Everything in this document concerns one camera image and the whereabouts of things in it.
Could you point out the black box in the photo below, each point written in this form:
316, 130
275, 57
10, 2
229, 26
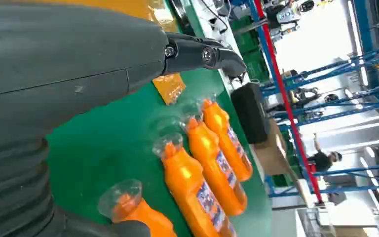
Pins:
250, 114

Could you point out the red metal pole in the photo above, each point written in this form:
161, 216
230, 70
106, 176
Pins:
286, 98

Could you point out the blue metal rack frame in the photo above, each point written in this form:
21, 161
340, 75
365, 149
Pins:
362, 26

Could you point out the stack of green crates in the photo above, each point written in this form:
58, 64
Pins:
251, 49

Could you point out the yellow sheet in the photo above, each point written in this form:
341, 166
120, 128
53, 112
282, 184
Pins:
170, 88

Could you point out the ribbed grey left arm sleeve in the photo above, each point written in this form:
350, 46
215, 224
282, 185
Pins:
13, 189

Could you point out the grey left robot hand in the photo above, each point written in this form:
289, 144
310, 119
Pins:
52, 65

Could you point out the brown cardboard box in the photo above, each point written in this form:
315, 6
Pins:
271, 157

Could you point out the person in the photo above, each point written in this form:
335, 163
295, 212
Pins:
322, 162

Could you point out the green table mat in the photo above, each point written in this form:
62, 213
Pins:
111, 147

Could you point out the green plastic crate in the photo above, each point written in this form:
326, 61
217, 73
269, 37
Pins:
281, 180

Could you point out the white humanoid robot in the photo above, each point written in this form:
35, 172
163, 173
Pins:
286, 14

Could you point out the orange drink bottle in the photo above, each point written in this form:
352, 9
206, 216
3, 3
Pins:
207, 163
219, 126
183, 183
150, 220

